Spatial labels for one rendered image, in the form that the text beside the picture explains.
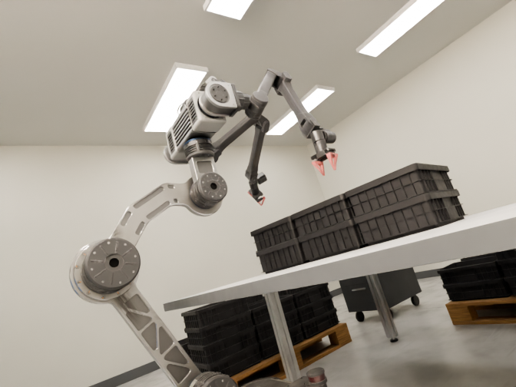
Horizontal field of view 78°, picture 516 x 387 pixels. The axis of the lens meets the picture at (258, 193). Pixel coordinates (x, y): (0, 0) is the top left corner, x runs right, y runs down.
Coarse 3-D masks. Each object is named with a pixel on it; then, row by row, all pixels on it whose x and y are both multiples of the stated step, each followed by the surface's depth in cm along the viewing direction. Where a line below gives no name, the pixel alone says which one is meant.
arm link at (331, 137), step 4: (312, 120) 150; (316, 124) 149; (312, 128) 149; (316, 128) 150; (320, 128) 151; (328, 132) 151; (332, 132) 153; (304, 136) 154; (308, 136) 152; (328, 136) 149; (332, 136) 151; (328, 140) 150; (332, 140) 152
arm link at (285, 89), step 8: (288, 80) 169; (280, 88) 171; (288, 88) 167; (288, 96) 164; (296, 96) 165; (296, 104) 158; (296, 112) 158; (304, 112) 154; (304, 120) 154; (304, 128) 152
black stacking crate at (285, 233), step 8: (288, 224) 152; (264, 232) 164; (272, 232) 159; (280, 232) 156; (288, 232) 152; (296, 232) 152; (256, 240) 168; (264, 240) 164; (272, 240) 160; (280, 240) 156; (288, 240) 152; (256, 248) 168; (264, 248) 163
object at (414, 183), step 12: (396, 180) 116; (408, 180) 113; (420, 180) 111; (432, 180) 119; (444, 180) 129; (360, 192) 126; (372, 192) 122; (384, 192) 119; (396, 192) 116; (408, 192) 113; (420, 192) 110; (360, 204) 125; (372, 204) 123; (384, 204) 119
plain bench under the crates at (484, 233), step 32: (448, 224) 107; (480, 224) 47; (512, 224) 42; (352, 256) 64; (384, 256) 58; (416, 256) 53; (448, 256) 49; (224, 288) 111; (256, 288) 93; (288, 288) 81; (384, 320) 232; (288, 352) 178
